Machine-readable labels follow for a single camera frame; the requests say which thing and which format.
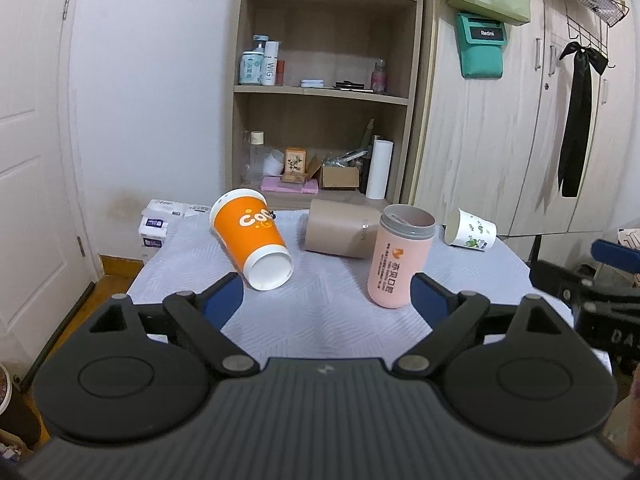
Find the white tissue packet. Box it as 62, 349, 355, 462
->
137, 214, 171, 252

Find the black ribbon bow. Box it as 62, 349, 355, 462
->
557, 41, 610, 198

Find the wooden box with plant print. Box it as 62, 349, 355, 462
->
280, 147, 310, 184

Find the white door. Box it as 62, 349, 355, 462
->
0, 0, 103, 361

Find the orange paper cup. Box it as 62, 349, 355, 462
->
209, 188, 294, 292

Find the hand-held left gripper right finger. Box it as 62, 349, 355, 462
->
392, 272, 566, 376

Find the plain white cup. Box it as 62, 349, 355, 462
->
263, 150, 286, 179

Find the pink plastic cup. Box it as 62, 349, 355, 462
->
367, 204, 437, 310

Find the white cup with green print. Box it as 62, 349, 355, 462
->
444, 208, 497, 251

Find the clear bottle with beige cap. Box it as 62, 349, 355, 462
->
243, 131, 265, 185

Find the flat pink box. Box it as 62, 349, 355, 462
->
260, 176, 319, 194

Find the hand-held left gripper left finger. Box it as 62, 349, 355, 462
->
87, 272, 261, 376

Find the white paper roll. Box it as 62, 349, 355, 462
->
365, 140, 394, 200

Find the flat white packet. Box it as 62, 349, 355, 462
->
145, 199, 213, 217

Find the teal label pump bottle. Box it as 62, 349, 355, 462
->
239, 35, 267, 86

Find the brown paper cup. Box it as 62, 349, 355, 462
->
305, 198, 385, 260

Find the tall white bottle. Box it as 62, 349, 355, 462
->
262, 41, 279, 87

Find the beige wooden wardrobe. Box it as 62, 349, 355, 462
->
410, 0, 640, 241

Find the small cardboard box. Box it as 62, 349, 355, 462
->
320, 162, 361, 190

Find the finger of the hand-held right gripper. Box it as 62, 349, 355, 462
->
590, 239, 640, 275
529, 259, 597, 307

